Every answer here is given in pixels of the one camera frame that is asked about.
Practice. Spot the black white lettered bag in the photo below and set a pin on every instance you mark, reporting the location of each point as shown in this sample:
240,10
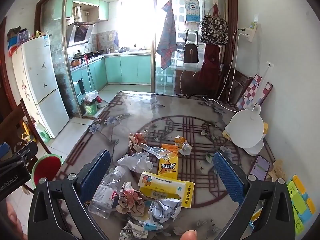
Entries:
215,30

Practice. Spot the small orange wrapper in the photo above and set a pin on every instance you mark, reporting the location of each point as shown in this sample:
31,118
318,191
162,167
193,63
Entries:
180,140

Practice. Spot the green trash bin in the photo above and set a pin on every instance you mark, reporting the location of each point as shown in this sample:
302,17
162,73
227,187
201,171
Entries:
90,108

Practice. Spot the smartphone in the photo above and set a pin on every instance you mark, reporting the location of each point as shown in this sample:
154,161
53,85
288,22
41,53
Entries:
260,167

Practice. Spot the brown paper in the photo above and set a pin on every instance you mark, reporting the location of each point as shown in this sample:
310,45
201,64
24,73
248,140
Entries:
130,200

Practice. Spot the silver exhaust duct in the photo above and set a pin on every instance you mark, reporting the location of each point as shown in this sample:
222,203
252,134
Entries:
78,13

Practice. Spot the range hood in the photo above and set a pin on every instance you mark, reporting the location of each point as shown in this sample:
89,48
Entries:
80,33

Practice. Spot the clear plastic water bottle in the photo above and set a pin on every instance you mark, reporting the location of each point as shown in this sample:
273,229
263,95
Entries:
106,192

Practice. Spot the white wall power strip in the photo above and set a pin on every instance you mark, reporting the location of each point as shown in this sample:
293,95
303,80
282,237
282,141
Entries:
250,32

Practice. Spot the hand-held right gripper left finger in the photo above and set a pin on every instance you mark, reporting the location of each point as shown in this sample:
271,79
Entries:
96,172

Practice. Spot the orange yellow snack box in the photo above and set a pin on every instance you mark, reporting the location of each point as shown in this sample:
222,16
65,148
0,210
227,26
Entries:
168,167

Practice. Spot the pile of colourful boxes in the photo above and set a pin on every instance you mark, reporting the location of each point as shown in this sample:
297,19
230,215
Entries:
17,38

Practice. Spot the dark red garment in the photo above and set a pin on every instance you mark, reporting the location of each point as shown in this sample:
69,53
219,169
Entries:
210,65

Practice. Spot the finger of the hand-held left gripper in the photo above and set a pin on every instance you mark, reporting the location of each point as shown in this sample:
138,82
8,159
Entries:
25,150

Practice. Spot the person's right hand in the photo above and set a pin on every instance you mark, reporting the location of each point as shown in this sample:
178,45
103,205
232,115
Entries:
189,236

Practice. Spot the crumpled silver blue paper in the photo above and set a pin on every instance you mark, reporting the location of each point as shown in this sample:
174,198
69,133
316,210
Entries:
163,208

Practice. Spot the orange cooking pot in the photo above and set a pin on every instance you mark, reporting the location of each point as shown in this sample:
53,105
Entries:
75,63

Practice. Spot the crumpled beige tissue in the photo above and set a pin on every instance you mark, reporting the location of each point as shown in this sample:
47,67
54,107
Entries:
276,170

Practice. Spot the blue white printed wrapper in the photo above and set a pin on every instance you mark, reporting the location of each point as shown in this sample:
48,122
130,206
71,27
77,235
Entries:
137,231

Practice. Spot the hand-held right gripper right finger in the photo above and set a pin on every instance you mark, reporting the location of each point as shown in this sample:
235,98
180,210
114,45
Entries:
228,177

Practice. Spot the white refrigerator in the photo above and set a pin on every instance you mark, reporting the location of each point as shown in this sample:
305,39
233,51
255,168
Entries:
40,80

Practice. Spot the yellow tissue box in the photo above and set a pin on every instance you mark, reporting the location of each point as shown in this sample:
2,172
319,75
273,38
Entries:
167,190

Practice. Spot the white desk lamp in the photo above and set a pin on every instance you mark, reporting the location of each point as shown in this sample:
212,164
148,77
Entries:
246,127

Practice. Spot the crumpled orange white wrapper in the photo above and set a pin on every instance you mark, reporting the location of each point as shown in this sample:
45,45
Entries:
137,140

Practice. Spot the yellow toy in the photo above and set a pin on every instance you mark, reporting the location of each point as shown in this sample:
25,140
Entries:
26,130

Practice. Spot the plaid cloth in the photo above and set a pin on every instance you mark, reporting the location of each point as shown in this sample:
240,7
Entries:
166,42

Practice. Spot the white plastic bag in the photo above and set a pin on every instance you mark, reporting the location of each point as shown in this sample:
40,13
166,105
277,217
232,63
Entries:
91,96

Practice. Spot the clear plastic wrapper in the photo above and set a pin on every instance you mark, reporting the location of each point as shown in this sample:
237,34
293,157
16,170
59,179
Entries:
155,151

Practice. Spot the yellow cup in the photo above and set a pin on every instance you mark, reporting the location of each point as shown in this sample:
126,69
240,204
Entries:
37,33

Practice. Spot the red bin with green rim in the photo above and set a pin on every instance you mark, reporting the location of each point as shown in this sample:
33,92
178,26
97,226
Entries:
47,171

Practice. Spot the teal kitchen cabinets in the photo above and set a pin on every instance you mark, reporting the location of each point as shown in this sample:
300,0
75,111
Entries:
125,70

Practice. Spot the carved dark wooden chair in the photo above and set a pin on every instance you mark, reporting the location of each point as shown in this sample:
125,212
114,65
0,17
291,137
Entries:
15,130

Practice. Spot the yellow container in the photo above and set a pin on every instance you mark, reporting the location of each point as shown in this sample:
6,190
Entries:
265,128

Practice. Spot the blue smiley face bag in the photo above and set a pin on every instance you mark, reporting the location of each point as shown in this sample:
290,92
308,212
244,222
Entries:
192,10

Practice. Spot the black wok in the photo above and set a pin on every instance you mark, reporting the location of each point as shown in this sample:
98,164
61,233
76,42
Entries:
80,53

